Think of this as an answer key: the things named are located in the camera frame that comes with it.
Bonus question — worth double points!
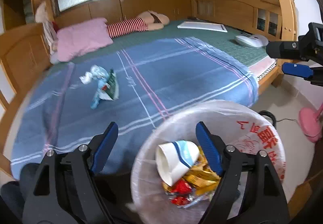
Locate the yellow snack wrapper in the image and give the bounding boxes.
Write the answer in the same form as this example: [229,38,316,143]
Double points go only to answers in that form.
[161,146,221,196]

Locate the red snack wrapper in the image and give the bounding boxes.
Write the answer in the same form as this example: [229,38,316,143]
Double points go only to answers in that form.
[169,179,192,206]

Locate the trash bin with white bag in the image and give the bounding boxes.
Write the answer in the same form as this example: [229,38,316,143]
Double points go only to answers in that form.
[131,100,290,223]

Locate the light blue crumpled wrapper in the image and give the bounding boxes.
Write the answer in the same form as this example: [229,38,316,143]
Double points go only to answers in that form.
[79,65,119,109]

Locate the pink slipper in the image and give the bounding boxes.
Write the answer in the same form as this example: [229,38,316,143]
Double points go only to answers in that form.
[298,105,322,143]

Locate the blue striped blanket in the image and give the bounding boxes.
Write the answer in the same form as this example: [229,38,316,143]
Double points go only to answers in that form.
[11,37,258,179]

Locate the white round device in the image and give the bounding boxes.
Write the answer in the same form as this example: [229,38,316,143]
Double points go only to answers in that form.
[235,34,269,49]

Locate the white flat board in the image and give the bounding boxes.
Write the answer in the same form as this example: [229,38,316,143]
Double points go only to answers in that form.
[177,21,228,33]

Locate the pink pillow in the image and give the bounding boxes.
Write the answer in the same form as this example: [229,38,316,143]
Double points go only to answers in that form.
[57,18,113,62]

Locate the striped plush doll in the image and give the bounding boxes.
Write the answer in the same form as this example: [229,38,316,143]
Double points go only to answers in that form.
[107,11,170,38]

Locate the wooden bed frame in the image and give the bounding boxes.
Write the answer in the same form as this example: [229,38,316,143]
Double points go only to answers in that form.
[1,0,296,177]

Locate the black power cable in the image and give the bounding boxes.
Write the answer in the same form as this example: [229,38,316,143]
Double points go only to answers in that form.
[258,110,301,129]

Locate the wooden wall cabinets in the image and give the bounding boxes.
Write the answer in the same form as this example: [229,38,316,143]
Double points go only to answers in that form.
[30,0,192,25]

